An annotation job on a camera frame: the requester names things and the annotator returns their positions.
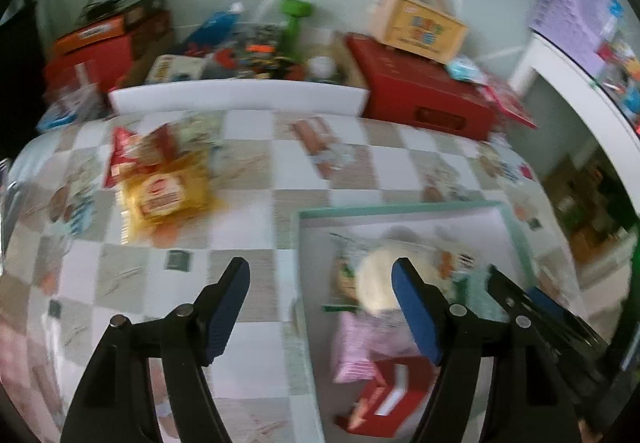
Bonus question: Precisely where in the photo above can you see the small teal packet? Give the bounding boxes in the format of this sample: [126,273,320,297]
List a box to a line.
[446,58,488,84]

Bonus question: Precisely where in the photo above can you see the small red snack packet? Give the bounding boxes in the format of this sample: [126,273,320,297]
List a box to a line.
[334,358,441,439]

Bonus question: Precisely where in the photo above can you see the clear round pastry packet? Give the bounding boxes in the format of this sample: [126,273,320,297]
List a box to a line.
[327,233,476,316]

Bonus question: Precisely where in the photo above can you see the brown box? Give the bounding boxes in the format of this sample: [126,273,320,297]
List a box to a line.
[122,0,176,84]

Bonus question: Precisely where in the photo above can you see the yellow cardboard carry box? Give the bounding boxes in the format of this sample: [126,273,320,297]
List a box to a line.
[370,0,468,64]

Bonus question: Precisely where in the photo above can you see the green snack packet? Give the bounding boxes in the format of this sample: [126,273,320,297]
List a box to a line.
[452,268,493,319]

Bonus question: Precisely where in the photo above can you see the green dumbbell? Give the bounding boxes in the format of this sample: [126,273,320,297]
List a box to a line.
[277,0,316,61]

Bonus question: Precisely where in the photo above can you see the pink snack packet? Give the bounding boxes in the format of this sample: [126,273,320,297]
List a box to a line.
[332,310,426,384]

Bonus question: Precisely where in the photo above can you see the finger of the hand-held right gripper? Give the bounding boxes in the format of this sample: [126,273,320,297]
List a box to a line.
[487,264,608,359]

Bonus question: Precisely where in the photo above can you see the pile of small toys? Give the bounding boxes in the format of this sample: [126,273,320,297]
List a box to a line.
[210,23,301,78]

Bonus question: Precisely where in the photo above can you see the white long tray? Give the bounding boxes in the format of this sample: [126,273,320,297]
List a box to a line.
[107,80,371,116]

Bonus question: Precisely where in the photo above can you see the flat red patterned box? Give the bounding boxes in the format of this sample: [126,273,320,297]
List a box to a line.
[482,83,538,130]

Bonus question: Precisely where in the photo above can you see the checkered printed tablecloth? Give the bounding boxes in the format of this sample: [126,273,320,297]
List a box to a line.
[0,110,591,443]

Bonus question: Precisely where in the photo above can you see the white tray with teal rim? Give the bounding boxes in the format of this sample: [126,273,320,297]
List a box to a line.
[290,200,586,443]

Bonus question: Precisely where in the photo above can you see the large red box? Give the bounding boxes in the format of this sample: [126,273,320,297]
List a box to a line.
[345,34,498,141]

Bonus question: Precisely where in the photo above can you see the blue bottle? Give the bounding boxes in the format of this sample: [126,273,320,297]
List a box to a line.
[187,3,246,54]

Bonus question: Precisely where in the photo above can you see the orange red box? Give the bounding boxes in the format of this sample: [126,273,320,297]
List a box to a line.
[42,15,133,96]

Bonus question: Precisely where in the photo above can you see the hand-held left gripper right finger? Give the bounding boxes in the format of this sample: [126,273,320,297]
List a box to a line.
[392,257,586,443]

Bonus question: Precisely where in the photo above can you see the white ball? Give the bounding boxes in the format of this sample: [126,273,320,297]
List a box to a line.
[306,57,333,81]

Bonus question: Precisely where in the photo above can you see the purple wall calendar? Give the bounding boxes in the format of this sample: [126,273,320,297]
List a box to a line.
[527,0,621,78]

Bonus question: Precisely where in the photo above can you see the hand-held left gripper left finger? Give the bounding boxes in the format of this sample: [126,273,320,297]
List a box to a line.
[60,257,250,443]

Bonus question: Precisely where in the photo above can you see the yellow snack packet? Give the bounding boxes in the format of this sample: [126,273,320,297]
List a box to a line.
[117,163,213,244]

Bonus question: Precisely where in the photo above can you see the yellow printed box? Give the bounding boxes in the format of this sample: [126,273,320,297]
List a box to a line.
[145,54,208,84]

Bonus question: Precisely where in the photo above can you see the clear blue plastic bag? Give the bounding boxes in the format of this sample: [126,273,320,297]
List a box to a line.
[35,93,101,131]

